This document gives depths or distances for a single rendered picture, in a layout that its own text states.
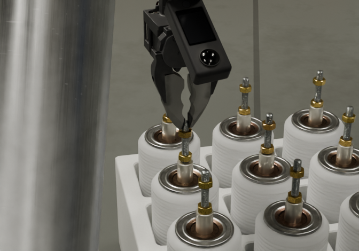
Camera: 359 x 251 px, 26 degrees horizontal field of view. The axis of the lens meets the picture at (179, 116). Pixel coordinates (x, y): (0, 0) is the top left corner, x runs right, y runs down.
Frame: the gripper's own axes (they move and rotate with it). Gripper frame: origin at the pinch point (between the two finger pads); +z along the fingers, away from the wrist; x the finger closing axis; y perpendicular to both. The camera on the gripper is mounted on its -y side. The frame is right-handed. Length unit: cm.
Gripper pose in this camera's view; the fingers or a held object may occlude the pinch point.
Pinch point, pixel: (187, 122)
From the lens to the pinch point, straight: 103.9
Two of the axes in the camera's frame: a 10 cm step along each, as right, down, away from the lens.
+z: 0.0, 8.7, 4.9
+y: -3.5, -4.6, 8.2
